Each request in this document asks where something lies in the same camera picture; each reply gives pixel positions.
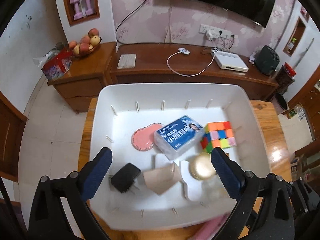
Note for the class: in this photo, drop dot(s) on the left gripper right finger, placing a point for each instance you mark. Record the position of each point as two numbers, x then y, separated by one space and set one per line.
262 204

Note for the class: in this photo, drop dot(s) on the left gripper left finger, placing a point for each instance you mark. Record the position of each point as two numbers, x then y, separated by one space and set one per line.
48 219

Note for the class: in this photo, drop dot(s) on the pink white rectangular box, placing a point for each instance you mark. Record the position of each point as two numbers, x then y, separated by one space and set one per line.
210 228

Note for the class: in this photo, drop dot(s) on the white charger block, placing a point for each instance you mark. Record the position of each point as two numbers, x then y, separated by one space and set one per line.
191 186

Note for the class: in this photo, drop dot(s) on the round gold compact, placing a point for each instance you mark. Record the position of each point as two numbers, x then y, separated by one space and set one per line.
200 167

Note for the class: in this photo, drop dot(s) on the black charger plug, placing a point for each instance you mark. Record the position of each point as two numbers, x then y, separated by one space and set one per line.
123 179

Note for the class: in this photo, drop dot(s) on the multicolour puzzle cube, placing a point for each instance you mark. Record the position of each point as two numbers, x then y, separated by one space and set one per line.
217 134

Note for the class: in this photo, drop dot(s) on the blue labelled clear box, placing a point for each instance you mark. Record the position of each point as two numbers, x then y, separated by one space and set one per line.
178 137

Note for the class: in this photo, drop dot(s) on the pink clear-cased puff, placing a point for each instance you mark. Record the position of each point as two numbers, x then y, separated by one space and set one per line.
143 139

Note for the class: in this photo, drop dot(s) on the wooden door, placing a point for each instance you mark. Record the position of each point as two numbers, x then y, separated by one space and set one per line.
11 132

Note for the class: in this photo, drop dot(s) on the grey waste bin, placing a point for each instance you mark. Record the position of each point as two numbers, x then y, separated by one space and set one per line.
281 101

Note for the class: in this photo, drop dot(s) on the red lidded dark jar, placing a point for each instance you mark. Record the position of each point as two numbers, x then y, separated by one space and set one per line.
285 78

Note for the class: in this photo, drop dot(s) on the white set-top box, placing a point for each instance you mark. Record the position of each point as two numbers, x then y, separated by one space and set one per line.
229 61

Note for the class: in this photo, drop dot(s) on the red tissue box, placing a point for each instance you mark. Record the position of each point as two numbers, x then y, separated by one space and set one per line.
55 64

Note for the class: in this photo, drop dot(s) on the wooden tv cabinet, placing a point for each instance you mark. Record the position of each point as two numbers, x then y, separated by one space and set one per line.
155 62

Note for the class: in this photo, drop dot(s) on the fruit bowl with peaches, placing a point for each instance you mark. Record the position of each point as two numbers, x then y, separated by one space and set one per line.
87 43

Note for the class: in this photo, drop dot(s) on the right pink dumbbell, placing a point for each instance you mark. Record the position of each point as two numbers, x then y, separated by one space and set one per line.
89 9

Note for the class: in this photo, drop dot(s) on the pink dumbbell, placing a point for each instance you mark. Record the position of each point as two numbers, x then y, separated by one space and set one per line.
89 9
78 13

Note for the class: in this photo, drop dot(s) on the left pink dumbbell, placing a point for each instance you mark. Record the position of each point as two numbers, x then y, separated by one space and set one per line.
78 13

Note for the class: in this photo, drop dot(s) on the white wall power strip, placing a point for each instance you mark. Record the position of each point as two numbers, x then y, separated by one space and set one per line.
214 32

